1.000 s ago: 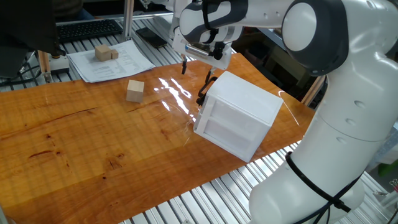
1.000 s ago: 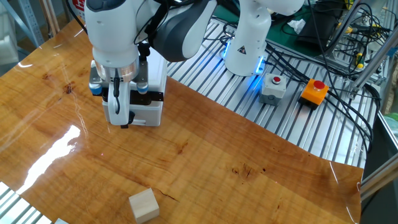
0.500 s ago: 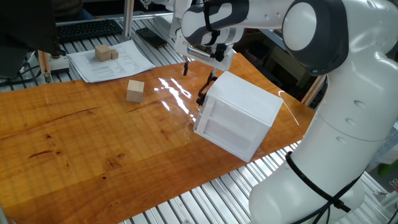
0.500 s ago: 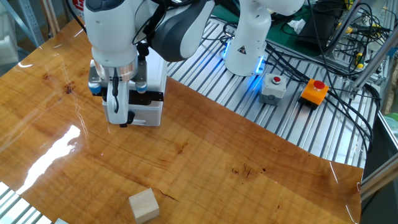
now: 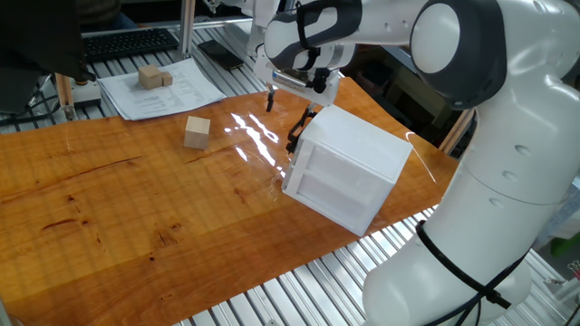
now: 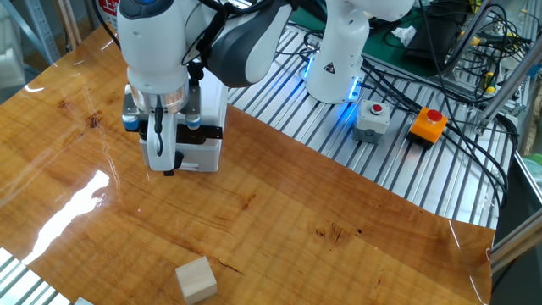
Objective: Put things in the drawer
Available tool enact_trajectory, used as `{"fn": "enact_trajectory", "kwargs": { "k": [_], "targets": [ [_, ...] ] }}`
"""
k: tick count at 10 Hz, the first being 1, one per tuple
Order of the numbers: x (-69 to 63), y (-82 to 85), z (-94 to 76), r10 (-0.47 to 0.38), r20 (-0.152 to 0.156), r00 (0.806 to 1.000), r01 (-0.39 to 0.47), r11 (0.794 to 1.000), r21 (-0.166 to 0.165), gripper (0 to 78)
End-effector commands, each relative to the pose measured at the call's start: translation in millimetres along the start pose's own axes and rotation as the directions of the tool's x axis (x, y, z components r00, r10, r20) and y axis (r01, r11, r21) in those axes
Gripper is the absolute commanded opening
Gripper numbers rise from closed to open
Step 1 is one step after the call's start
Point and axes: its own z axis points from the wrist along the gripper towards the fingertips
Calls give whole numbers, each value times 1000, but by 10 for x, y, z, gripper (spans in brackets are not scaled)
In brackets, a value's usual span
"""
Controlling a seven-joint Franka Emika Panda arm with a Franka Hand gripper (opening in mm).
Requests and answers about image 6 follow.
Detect white drawer with black handle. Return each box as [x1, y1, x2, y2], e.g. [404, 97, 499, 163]
[122, 114, 224, 147]

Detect aluminium frame post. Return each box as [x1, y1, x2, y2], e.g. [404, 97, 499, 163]
[440, 0, 495, 77]
[476, 40, 542, 128]

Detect black electronic device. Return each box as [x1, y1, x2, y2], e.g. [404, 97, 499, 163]
[401, 12, 465, 71]

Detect wood pattern table mat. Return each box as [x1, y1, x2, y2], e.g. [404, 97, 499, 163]
[0, 23, 496, 305]

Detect white plastic drawer cabinet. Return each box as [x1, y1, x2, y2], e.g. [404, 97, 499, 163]
[138, 69, 230, 174]

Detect yellow cable connector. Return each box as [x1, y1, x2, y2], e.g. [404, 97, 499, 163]
[459, 30, 484, 47]

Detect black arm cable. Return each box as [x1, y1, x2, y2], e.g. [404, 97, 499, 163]
[152, 0, 297, 158]

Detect light wooden cube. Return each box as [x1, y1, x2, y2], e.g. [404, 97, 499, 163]
[174, 255, 218, 305]

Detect white plastic object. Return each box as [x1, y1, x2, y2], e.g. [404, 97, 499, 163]
[0, 47, 26, 90]

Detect blue grey shelf frame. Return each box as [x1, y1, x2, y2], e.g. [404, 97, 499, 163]
[0, 0, 61, 65]

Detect thick black cable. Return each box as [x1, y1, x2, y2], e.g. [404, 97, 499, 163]
[359, 57, 509, 208]

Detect aluminium frame rail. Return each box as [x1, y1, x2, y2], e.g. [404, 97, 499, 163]
[489, 213, 542, 275]

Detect white drawer with black knob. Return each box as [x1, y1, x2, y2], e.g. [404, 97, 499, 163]
[140, 139, 222, 173]

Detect orange box red button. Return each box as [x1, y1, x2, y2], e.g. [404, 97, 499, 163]
[406, 107, 449, 151]

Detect looped black cable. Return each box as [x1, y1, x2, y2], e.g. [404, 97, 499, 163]
[274, 27, 324, 64]

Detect crumpled white tissue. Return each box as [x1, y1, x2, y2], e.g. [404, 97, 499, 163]
[390, 25, 418, 47]

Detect green cutting mat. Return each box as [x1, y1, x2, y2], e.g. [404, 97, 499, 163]
[291, 0, 445, 80]

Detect white box red lettering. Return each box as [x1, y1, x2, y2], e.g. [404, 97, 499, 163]
[97, 0, 120, 26]

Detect leaning wooden stick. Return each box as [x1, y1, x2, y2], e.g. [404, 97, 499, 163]
[53, 0, 77, 51]
[63, 0, 82, 46]

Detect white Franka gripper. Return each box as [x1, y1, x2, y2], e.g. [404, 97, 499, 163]
[145, 112, 180, 177]

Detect grey box red button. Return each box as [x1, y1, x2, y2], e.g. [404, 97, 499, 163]
[352, 100, 391, 145]

